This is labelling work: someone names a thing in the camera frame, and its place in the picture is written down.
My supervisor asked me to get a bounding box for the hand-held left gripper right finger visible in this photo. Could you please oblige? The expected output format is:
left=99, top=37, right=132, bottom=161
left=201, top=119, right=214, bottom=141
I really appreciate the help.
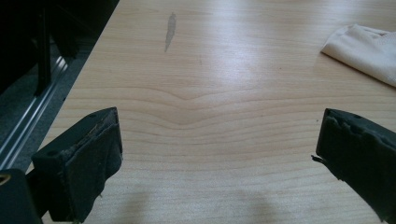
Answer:
left=311, top=107, right=396, bottom=224

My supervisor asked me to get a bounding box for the pale pink ankle sock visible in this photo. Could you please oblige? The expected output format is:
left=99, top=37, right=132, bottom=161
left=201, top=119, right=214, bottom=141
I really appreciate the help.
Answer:
left=320, top=23, right=396, bottom=89

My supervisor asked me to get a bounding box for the black stand post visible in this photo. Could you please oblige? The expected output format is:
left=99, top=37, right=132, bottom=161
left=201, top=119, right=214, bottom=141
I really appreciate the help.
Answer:
left=35, top=6, right=52, bottom=97

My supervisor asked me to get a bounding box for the metal floor rail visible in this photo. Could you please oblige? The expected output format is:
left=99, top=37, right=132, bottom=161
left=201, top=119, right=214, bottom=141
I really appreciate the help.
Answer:
left=0, top=55, right=69, bottom=171

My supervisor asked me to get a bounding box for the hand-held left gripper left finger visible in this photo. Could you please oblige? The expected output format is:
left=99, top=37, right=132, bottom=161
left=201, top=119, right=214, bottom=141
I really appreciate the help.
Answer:
left=31, top=106, right=123, bottom=224

